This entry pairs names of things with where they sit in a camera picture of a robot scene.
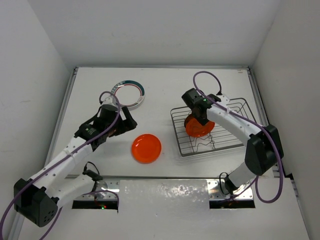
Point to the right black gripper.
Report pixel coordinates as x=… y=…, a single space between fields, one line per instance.
x=202 y=121

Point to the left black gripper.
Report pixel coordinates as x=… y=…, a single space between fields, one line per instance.
x=127 y=123

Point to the orange plastic plate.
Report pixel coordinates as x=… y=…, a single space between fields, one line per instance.
x=146 y=148
x=194 y=129

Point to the dark green rimmed plate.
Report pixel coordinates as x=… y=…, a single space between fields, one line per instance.
x=130 y=93

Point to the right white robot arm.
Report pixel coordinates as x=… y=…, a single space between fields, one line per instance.
x=263 y=144

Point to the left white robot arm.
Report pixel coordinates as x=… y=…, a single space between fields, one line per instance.
x=39 y=198

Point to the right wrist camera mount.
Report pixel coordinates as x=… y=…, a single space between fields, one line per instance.
x=223 y=98

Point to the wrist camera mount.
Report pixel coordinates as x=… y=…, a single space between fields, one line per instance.
x=223 y=98
x=110 y=101

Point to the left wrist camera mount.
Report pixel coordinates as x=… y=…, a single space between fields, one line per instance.
x=110 y=101

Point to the metal wire dish rack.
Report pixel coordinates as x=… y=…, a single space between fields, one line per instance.
x=219 y=139

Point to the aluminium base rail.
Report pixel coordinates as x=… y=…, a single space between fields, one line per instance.
x=104 y=189

